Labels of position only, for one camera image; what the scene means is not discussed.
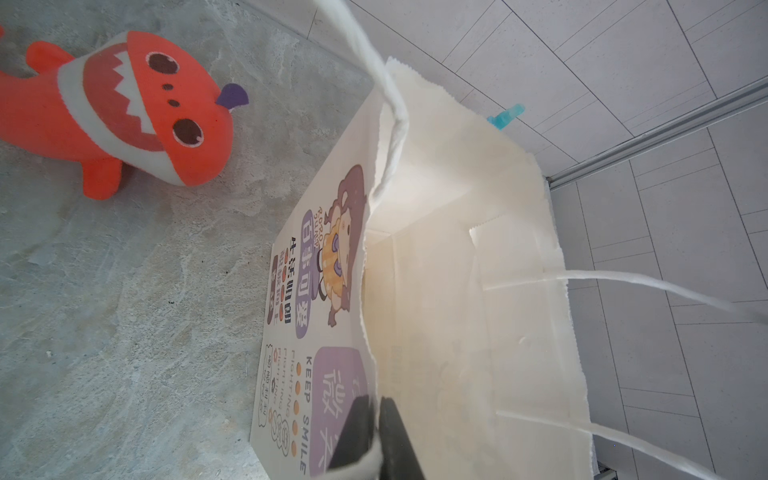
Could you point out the teal small bottle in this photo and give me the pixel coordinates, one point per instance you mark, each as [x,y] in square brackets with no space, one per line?
[506,117]

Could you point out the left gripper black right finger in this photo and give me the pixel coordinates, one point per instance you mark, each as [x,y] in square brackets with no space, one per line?
[399,459]

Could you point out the white printed paper bag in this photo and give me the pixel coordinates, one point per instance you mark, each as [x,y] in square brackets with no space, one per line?
[422,264]

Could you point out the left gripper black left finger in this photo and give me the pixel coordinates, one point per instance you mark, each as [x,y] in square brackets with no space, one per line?
[356,436]

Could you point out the red shark plush toy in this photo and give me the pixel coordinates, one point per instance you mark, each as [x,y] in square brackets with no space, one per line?
[139,100]

